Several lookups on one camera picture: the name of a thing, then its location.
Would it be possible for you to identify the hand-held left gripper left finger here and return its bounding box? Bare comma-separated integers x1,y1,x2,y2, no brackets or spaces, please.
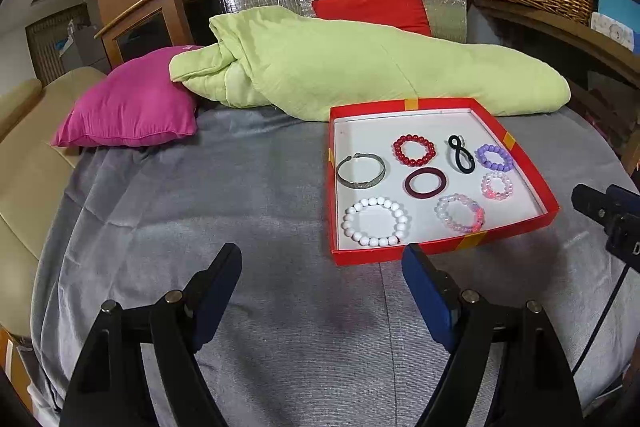
59,243,243,427

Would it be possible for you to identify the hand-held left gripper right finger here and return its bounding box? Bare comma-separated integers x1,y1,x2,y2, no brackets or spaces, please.
401,243,585,427

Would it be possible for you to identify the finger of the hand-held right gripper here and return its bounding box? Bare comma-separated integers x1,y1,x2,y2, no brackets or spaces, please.
571,183,614,228
606,185,640,210

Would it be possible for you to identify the red cardboard box tray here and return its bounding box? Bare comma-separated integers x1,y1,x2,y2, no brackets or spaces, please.
327,96,561,268

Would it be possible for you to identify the maroon hair tie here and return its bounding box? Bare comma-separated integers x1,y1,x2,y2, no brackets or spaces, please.
404,166,447,200

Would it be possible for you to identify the black hair tie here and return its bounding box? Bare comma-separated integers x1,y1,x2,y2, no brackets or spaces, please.
446,134,476,174

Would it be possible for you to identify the grey bed sheet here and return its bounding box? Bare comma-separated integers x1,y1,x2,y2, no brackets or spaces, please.
30,102,640,427

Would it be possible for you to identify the silver bangle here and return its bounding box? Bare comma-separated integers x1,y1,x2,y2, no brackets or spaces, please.
336,152,387,190

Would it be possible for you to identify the white patterned box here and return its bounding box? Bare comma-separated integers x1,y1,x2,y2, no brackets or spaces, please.
590,12,636,52

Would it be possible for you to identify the wooden shelf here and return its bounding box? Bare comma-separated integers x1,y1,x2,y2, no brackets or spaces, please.
472,0,640,178

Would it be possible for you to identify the light blue card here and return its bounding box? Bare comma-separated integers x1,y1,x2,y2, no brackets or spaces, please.
597,0,636,25

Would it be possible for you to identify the magenta pillow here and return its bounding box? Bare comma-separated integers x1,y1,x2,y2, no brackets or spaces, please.
51,44,206,148

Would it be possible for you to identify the beige sofa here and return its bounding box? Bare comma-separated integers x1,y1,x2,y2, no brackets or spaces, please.
0,67,108,338

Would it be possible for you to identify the light green blanket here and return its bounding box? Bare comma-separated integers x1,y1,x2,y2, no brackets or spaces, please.
168,5,572,122

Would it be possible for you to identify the red pillow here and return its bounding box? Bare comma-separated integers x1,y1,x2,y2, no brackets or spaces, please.
311,0,433,38

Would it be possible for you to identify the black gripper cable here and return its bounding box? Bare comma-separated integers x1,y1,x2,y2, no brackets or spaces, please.
570,257,632,375

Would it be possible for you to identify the clear pink purple bead bracelet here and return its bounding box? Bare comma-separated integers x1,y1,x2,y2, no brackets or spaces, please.
435,193,486,235

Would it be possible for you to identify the small pink bead bracelet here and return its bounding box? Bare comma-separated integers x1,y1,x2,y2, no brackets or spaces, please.
481,171,514,202

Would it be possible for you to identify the white bead bracelet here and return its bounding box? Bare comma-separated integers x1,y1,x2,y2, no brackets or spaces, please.
342,197,411,249

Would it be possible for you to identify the red bead bracelet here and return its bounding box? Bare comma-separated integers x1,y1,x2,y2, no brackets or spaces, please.
392,133,437,168

